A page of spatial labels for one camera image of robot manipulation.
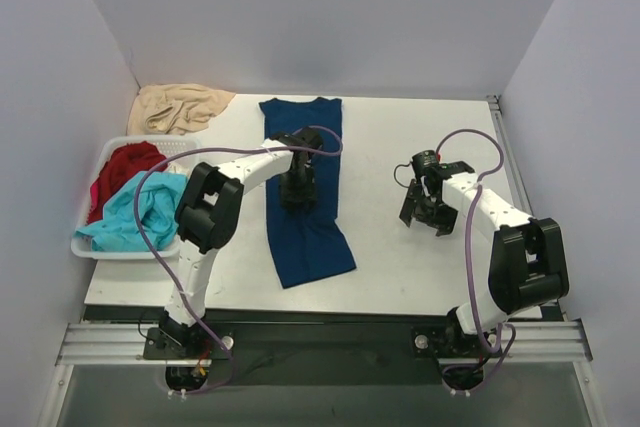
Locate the navy blue mickey t-shirt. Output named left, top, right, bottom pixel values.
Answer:
left=259, top=97, right=356, bottom=288

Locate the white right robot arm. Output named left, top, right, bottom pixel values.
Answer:
left=400, top=173, right=569, bottom=355

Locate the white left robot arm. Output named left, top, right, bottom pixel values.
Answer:
left=163, top=141, right=315, bottom=359

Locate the white plastic laundry basket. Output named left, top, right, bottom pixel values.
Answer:
left=71, top=135, right=201, bottom=260

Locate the beige t-shirt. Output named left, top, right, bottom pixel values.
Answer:
left=126, top=83, right=236, bottom=135

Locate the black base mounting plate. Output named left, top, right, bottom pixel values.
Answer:
left=142, top=309, right=493, bottom=392

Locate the red t-shirt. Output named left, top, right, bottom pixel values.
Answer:
left=87, top=141, right=166, bottom=224

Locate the turquoise t-shirt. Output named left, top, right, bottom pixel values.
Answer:
left=74, top=171, right=187, bottom=253

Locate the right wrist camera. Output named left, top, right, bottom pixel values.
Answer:
left=393, top=150, right=475, bottom=185

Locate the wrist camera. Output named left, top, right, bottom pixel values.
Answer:
left=269, top=126, right=323, bottom=151
left=393, top=150, right=475, bottom=185

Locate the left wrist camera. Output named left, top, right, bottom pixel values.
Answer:
left=269, top=126, right=323, bottom=151

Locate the right side aluminium rail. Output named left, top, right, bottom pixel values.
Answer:
left=487, top=94, right=569, bottom=321

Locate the aluminium frame rail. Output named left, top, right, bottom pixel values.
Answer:
left=57, top=322, right=592, bottom=366

